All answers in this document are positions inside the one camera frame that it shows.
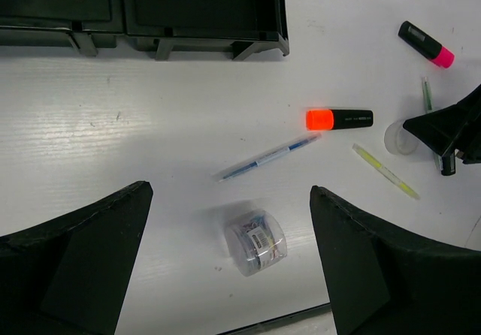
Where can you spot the pink highlighter marker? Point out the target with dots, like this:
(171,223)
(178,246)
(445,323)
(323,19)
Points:
(425,45)

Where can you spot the black four-compartment organizer tray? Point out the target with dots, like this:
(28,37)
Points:
(238,27)

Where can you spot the metal mounting rail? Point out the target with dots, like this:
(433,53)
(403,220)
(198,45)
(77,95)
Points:
(282,321)

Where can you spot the orange highlighter marker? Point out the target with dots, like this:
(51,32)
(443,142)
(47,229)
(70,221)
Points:
(338,119)

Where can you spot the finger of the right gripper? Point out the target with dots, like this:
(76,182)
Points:
(454,128)

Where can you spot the yellow thin pen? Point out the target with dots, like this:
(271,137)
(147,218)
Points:
(379,167)

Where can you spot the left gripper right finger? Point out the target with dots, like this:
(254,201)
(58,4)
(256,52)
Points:
(383,279)

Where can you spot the small clear tape roll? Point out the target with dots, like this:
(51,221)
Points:
(398,141)

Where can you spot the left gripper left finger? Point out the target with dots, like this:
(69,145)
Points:
(70,275)

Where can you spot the blue highlighter marker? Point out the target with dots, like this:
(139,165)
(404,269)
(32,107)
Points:
(447,165)

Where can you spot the blue ballpoint pen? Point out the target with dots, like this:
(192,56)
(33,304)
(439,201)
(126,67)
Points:
(264,158)

